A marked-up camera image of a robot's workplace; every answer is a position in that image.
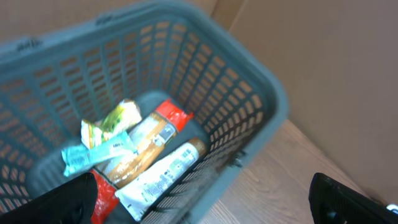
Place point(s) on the white tube with gold cap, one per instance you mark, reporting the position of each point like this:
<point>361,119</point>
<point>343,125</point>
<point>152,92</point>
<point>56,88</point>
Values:
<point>142,192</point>

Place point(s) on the teal wet wipes packet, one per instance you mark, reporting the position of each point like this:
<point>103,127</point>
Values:
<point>79,158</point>

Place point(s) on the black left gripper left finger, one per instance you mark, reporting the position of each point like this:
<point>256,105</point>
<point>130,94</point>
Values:
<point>71,203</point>

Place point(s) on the grey plastic shopping basket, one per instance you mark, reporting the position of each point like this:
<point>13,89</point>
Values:
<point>148,52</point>

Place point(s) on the orange spaghetti pasta packet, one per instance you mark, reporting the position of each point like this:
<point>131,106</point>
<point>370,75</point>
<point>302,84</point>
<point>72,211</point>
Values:
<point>149,138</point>

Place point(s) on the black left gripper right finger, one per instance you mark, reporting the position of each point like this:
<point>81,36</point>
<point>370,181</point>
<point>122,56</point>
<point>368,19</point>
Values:
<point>332,202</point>

